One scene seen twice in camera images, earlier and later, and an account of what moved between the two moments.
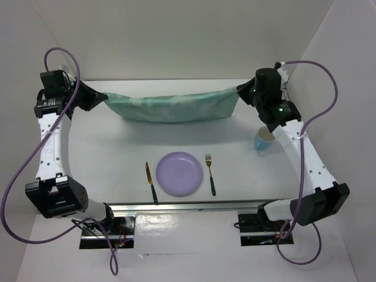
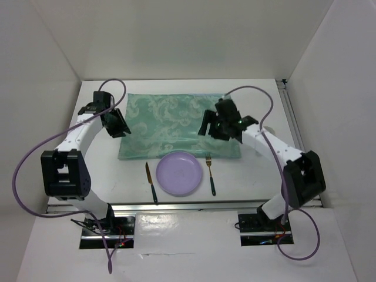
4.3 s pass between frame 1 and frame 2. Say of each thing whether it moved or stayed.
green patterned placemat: moved
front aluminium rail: stayed
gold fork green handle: stayed
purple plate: stayed
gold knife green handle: stayed
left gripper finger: moved
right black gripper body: moved
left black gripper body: moved
